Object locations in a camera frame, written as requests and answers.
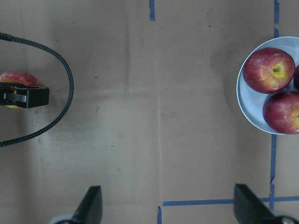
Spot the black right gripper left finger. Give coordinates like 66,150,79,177
71,186,102,224

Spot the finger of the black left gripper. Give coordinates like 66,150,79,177
0,82,50,108

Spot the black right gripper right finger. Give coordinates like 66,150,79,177
233,184,277,224

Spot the red yellow apple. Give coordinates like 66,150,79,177
0,71,42,109

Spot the red apple on plate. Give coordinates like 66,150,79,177
243,47,295,94
293,65,299,90
262,91,299,134

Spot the light blue plate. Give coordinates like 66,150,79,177
236,36,299,135

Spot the black braided cable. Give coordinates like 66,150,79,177
0,32,75,147

